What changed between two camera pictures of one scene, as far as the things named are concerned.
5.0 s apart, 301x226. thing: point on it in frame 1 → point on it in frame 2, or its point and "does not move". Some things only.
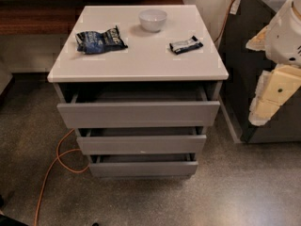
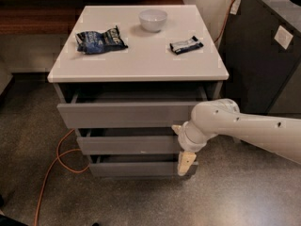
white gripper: x=284 y=40 → x=185 y=139
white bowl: x=152 y=20 does not move
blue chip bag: x=96 y=42 does not move
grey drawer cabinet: x=142 y=83 does not move
